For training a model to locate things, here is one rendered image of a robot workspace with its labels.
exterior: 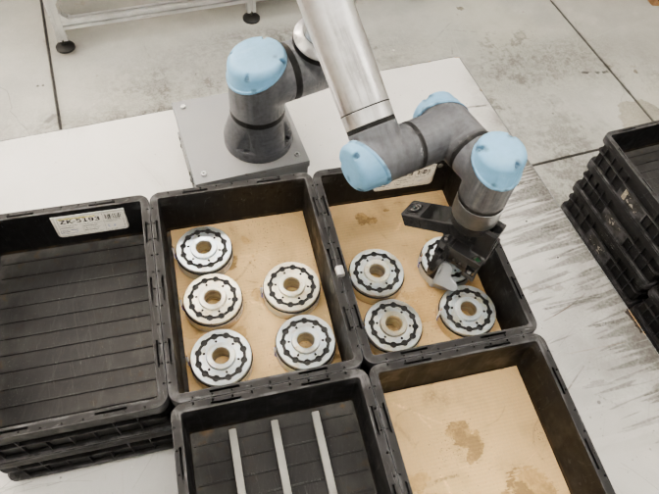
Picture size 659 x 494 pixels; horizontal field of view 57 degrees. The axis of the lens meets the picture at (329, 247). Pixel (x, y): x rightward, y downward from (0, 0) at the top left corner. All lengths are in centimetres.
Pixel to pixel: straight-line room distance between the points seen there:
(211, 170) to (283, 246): 26
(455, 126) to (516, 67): 211
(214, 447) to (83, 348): 29
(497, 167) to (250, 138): 61
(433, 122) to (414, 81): 81
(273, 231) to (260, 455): 43
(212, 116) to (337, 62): 61
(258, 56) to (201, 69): 158
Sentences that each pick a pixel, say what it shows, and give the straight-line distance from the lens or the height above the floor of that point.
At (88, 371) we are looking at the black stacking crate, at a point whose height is 83.
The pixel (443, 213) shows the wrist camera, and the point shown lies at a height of 101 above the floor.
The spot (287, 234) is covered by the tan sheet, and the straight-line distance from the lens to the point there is 120.
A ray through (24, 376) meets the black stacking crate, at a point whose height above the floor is 83.
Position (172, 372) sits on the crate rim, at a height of 93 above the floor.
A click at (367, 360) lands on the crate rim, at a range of 97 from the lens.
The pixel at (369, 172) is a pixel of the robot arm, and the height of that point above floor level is 117.
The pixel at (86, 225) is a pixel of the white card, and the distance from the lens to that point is 120.
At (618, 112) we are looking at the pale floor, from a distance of 301.
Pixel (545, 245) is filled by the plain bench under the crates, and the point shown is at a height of 70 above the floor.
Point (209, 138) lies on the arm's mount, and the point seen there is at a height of 81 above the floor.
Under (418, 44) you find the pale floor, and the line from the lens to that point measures 301.
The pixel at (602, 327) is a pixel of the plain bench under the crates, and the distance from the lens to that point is 141.
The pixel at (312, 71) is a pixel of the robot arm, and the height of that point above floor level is 100.
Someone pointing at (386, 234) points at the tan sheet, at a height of 83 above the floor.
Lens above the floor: 182
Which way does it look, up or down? 57 degrees down
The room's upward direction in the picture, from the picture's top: 7 degrees clockwise
